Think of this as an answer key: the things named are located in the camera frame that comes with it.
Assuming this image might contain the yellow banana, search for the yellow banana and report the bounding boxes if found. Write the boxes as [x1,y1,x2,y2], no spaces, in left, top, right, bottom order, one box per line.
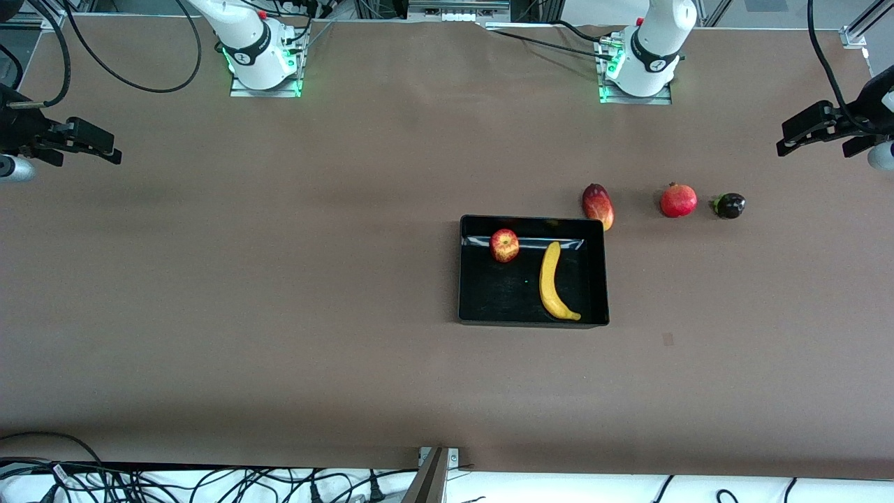
[539,241,582,322]

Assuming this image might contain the red yellow apple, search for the red yellow apple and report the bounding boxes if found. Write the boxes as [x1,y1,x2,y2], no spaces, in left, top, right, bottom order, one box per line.
[489,228,521,263]

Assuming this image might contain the black plastic box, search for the black plastic box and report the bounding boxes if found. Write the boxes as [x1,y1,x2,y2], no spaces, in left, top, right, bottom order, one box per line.
[459,215,610,328]

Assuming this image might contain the dark purple mangosteen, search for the dark purple mangosteen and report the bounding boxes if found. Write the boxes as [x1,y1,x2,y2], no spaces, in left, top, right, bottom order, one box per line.
[710,193,747,220]

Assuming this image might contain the red pomegranate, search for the red pomegranate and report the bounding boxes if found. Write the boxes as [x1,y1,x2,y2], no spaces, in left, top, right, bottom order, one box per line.
[660,182,698,219]

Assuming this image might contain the red yellow mango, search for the red yellow mango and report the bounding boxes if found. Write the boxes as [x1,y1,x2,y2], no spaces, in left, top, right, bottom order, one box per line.
[582,183,615,232]

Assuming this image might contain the brown table cover sheet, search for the brown table cover sheet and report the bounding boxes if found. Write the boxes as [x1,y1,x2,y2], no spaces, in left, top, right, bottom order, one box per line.
[0,15,894,481]

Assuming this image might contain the silver power strip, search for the silver power strip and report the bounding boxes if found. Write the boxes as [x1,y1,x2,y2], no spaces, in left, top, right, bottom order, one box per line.
[407,0,512,25]

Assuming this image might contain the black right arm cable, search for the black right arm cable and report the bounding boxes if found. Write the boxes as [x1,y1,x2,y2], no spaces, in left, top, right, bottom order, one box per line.
[0,0,203,109]

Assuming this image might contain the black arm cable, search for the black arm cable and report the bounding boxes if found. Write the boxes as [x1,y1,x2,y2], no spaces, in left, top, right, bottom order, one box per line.
[0,0,203,109]
[807,0,864,131]

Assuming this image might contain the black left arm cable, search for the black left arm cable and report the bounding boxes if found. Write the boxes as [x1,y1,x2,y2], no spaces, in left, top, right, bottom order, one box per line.
[807,0,864,131]

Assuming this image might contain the aluminium frame profile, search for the aluminium frame profile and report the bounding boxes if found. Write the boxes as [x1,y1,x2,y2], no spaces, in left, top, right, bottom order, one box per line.
[840,0,894,50]
[0,13,67,30]

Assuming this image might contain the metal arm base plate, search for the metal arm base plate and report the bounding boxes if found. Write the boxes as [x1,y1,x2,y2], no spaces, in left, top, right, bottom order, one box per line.
[229,28,308,99]
[598,35,673,105]

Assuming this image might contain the black base supply cable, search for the black base supply cable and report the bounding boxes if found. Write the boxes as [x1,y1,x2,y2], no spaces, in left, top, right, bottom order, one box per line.
[487,28,617,62]

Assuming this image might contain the black looped floor cable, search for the black looped floor cable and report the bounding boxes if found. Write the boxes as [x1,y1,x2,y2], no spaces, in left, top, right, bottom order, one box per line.
[0,431,104,467]

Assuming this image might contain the metal camera mast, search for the metal camera mast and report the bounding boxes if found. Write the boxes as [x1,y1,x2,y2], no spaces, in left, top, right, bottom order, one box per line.
[402,447,449,503]

